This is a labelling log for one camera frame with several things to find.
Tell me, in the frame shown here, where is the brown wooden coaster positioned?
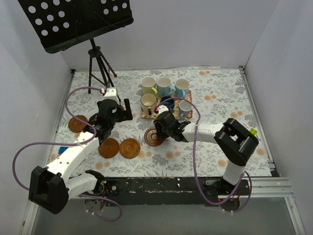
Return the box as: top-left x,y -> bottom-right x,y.
98,138 -> 119,159
144,128 -> 164,146
68,115 -> 88,133
119,138 -> 141,159

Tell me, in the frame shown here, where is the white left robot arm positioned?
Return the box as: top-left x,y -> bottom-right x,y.
28,98 -> 133,214

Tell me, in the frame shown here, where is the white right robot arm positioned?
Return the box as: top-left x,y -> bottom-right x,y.
153,111 -> 259,195

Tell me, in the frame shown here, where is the dark blue glazed mug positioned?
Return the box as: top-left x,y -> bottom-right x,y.
161,96 -> 175,113

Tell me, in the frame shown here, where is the grey-blue small mug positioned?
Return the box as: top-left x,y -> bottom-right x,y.
179,100 -> 192,118

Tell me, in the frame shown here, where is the floral serving tray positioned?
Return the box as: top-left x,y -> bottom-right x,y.
140,93 -> 193,120

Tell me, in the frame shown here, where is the yellow-green mug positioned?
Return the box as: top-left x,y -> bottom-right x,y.
140,77 -> 157,94

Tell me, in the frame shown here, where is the light blue mug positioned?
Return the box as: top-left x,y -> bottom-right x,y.
156,77 -> 176,97

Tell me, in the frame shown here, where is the blue mug with white interior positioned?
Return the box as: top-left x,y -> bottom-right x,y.
175,78 -> 190,98

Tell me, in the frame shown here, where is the floral tablecloth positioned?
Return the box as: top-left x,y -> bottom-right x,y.
45,67 -> 272,178

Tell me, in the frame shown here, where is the blue toy block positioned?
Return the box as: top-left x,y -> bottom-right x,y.
58,146 -> 68,155

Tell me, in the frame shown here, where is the lime green toy brick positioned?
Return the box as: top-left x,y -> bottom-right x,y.
250,128 -> 258,136

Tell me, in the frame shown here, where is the black perforated music stand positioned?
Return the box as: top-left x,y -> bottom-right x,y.
19,0 -> 134,88

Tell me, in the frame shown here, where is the cream mug with black handle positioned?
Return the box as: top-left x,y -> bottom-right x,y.
140,93 -> 157,116

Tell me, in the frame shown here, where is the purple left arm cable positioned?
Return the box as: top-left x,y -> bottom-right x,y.
12,87 -> 123,222

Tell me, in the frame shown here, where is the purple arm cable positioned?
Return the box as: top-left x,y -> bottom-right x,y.
156,96 -> 252,213
12,87 -> 123,222

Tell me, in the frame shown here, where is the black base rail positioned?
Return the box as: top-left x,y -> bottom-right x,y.
94,177 -> 250,206

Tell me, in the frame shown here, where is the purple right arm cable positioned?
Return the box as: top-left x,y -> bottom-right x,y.
156,96 -> 252,213

